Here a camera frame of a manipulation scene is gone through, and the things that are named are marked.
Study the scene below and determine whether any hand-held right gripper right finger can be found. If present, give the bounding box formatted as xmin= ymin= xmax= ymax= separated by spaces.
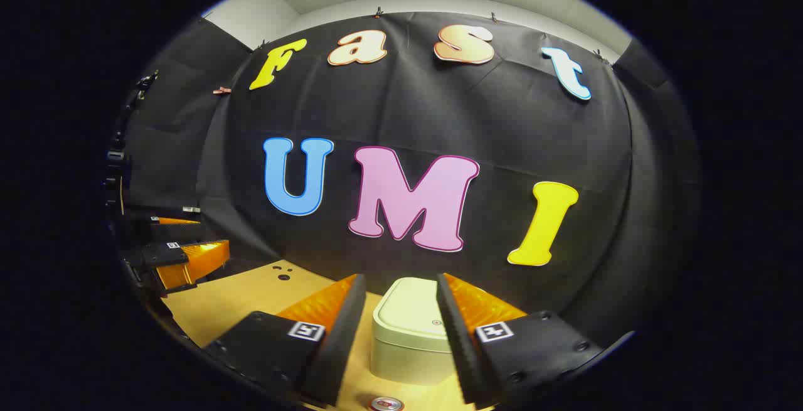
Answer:
xmin=436 ymin=272 xmax=606 ymax=410

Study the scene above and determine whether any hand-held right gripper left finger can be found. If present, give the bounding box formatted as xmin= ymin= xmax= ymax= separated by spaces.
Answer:
xmin=202 ymin=273 xmax=368 ymax=408

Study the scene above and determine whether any pale green desktop garbage bin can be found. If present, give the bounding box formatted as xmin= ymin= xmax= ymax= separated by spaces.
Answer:
xmin=371 ymin=277 xmax=455 ymax=387

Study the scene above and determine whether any wooden desktop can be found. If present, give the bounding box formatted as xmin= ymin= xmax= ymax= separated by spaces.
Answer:
xmin=162 ymin=259 xmax=503 ymax=411

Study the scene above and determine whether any black backdrop cloth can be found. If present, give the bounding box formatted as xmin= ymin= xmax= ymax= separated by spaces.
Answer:
xmin=119 ymin=11 xmax=700 ymax=349

